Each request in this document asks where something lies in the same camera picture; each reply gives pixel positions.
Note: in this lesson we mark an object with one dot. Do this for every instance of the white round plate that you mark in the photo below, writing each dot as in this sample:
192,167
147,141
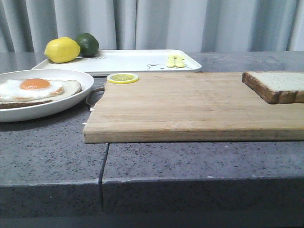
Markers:
42,110

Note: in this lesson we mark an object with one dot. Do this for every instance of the white bear tray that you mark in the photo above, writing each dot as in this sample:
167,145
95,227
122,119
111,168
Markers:
115,61

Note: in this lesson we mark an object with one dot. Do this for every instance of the wooden cutting board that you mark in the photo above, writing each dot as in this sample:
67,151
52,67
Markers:
197,107

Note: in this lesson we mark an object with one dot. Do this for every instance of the lemon slice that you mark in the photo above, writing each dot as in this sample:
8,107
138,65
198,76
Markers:
122,78

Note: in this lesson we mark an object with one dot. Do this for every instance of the green lime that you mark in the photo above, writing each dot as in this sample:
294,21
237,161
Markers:
89,45

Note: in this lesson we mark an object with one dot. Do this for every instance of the yellow lemon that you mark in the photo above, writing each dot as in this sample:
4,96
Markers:
62,50

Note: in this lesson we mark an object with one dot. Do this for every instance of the fried egg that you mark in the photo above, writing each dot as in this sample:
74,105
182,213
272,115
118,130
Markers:
29,89

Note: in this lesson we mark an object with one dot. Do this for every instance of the grey curtain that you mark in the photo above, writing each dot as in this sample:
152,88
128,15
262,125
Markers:
187,25

